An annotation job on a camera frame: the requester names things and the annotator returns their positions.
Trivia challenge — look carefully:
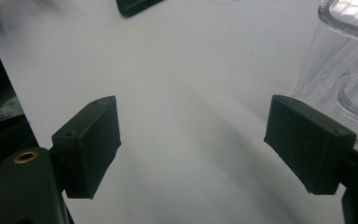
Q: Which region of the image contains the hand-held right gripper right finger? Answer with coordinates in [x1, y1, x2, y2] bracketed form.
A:
[263, 94, 358, 196]

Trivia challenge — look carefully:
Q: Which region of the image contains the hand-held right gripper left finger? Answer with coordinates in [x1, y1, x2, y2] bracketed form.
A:
[50, 95, 122, 200]

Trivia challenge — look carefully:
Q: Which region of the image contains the clear plastic container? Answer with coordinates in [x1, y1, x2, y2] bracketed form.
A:
[292, 0, 358, 146]

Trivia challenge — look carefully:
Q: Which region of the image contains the black phone case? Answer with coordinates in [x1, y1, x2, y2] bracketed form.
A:
[115, 0, 166, 18]

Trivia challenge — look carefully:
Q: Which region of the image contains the red strip with white edge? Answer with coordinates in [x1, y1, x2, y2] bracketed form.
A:
[0, 113, 26, 129]

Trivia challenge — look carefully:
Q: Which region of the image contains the white table board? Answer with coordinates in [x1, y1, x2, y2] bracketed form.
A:
[0, 0, 358, 224]

